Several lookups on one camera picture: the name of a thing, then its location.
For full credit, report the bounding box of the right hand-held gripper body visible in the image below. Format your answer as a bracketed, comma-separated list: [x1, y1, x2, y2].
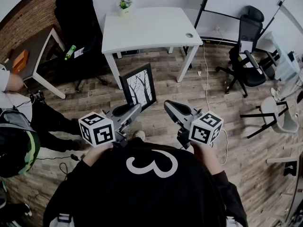
[176, 109, 224, 150]

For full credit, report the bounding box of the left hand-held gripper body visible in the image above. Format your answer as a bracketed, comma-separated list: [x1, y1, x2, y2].
[78, 112, 132, 148]

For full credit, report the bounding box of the black framed tree picture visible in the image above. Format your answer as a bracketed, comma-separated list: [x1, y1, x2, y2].
[118, 63, 157, 114]

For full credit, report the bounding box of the person's right forearm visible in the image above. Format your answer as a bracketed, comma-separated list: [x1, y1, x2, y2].
[190, 142, 224, 176]

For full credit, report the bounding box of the person's left forearm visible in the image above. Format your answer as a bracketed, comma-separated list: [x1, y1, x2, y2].
[81, 142, 115, 167]

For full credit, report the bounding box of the person's white shoe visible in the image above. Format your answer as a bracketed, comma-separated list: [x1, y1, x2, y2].
[132, 131, 146, 141]

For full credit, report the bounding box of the black office chair with armrests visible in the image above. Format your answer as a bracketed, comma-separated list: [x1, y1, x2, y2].
[215, 5, 267, 98]

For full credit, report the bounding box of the green bottle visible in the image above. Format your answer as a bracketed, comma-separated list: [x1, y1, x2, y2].
[64, 44, 77, 61]

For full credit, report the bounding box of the stack of white papers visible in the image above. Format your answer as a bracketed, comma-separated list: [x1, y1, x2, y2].
[238, 53, 254, 69]

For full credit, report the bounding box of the person in dark jacket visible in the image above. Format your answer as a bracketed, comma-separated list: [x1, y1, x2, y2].
[42, 137, 249, 227]

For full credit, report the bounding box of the white chair with black legs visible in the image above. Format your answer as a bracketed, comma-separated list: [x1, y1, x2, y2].
[240, 96, 299, 140]

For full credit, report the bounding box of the black and green backpack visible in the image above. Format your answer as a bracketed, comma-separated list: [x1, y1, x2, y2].
[0, 109, 41, 178]

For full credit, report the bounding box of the black high-back office chair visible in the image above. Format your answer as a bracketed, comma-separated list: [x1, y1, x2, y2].
[53, 0, 108, 93]

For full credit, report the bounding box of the orange box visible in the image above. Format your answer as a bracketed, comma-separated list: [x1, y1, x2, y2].
[11, 49, 29, 75]

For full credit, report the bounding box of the white storage cart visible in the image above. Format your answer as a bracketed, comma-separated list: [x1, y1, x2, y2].
[264, 31, 302, 81]

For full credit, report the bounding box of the potted plant in white pot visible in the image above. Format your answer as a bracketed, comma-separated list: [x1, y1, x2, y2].
[116, 0, 133, 17]

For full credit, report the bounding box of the white cable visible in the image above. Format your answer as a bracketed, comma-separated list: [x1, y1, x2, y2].
[202, 41, 229, 166]

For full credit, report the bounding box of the grey desk with white edge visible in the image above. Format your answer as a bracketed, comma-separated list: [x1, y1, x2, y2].
[4, 26, 67, 100]

